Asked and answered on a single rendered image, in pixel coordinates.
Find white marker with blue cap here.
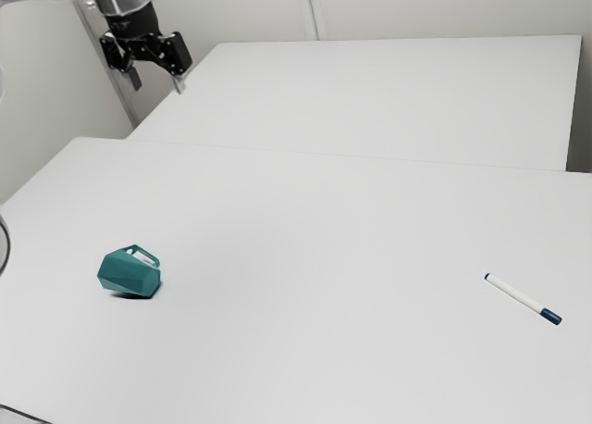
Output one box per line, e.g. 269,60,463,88
484,272,563,326

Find teal faceted mug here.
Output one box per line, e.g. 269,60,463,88
96,243,163,299

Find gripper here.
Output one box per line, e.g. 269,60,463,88
99,5,193,94

